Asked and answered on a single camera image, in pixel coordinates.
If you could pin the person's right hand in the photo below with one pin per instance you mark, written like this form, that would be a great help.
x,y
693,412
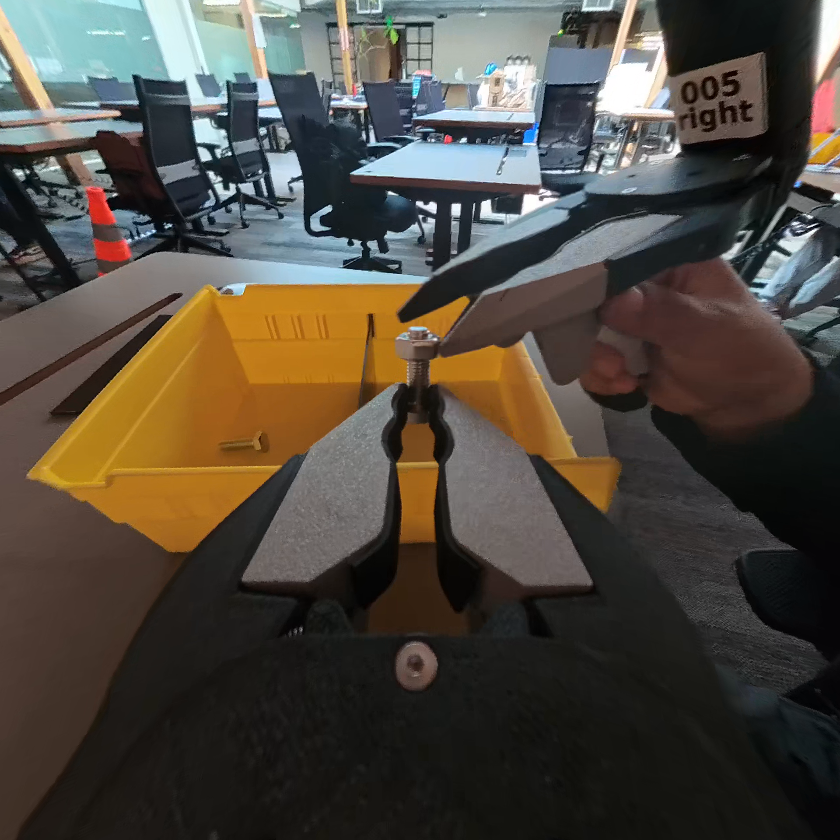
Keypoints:
x,y
715,348

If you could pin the green plant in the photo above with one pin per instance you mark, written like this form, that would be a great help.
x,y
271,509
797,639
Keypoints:
x,y
392,33

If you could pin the wooden office desk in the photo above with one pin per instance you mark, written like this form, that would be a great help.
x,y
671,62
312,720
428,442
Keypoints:
x,y
59,141
472,118
446,164

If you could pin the orange traffic cone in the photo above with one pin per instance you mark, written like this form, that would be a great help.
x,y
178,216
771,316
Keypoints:
x,y
108,243

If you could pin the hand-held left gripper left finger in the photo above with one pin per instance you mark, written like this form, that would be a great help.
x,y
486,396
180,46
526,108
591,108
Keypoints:
x,y
328,512

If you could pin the cardboard box stack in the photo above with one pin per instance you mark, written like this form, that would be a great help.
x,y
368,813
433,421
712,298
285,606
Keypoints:
x,y
505,85

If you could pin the person's leg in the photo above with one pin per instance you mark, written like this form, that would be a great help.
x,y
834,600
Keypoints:
x,y
800,754

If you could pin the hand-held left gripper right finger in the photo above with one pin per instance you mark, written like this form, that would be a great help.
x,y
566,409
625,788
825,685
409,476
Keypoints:
x,y
512,518

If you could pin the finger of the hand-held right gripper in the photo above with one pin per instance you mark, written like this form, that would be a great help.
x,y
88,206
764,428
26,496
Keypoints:
x,y
525,302
499,256

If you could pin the steel bolt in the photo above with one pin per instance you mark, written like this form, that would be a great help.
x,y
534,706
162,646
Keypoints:
x,y
243,445
418,384

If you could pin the black patterned card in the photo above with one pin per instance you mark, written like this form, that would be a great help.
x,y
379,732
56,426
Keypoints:
x,y
111,367

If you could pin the black office chair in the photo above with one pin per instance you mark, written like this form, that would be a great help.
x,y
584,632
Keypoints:
x,y
568,131
170,131
328,164
246,131
384,108

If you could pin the yellow divided plastic bin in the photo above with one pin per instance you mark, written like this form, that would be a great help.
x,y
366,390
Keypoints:
x,y
164,512

